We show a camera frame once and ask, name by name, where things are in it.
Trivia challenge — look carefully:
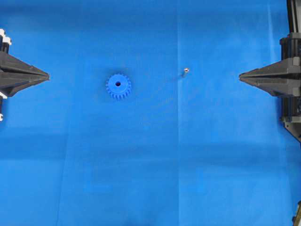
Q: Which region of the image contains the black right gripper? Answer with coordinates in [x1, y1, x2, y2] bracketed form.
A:
[238, 32, 301, 143]

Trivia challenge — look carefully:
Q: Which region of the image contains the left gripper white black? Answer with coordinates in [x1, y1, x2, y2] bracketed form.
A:
[0, 28, 50, 122]

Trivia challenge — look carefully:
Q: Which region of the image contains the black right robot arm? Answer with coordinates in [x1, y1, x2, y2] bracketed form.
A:
[239, 0, 301, 141]

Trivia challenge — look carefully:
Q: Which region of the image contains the small blue plastic gear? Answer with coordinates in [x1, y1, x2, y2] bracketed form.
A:
[105, 73, 132, 100]

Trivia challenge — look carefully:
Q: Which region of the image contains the blue table mat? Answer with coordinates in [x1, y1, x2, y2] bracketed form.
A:
[0, 0, 301, 226]

